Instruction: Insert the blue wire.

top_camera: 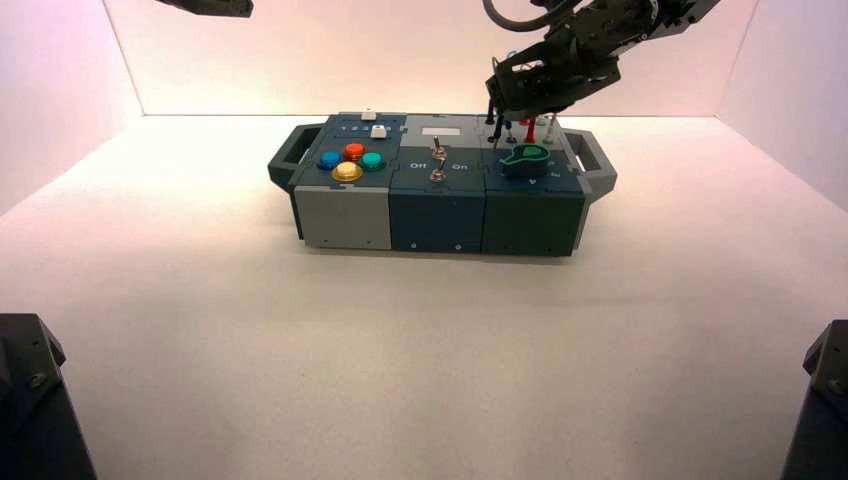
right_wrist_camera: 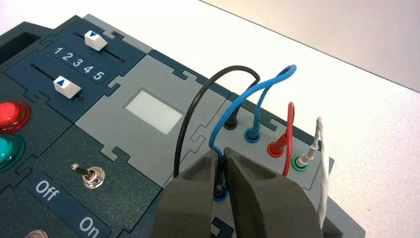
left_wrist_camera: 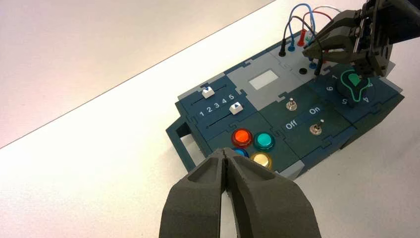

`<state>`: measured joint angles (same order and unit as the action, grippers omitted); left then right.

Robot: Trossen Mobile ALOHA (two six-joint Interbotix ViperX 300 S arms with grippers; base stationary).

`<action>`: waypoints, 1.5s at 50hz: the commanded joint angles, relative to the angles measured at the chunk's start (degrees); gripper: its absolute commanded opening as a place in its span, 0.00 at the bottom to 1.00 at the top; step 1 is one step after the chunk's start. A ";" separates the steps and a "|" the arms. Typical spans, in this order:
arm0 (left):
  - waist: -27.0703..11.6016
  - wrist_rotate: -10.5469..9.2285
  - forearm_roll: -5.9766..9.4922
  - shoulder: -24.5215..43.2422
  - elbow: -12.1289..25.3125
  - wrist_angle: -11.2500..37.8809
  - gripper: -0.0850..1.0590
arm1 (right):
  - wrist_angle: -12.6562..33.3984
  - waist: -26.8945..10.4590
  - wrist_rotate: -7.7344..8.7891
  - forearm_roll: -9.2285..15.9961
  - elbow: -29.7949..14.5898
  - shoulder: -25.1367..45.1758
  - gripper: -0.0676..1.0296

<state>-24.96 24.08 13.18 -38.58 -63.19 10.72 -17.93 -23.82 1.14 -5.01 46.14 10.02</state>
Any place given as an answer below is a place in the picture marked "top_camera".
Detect green rotary knob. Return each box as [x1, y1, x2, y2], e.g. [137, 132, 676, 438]
[500, 145, 552, 180]

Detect grey robot arm cable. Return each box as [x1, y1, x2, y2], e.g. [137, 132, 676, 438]
[481, 0, 586, 34]

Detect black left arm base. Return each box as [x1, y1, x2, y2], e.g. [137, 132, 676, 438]
[0, 313, 99, 480]

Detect grey and blue modular box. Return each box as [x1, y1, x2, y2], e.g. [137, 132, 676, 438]
[267, 111, 619, 258]

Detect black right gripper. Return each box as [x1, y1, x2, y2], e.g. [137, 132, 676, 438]
[485, 26, 623, 125]

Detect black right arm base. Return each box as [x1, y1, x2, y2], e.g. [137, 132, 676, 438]
[781, 319, 848, 480]

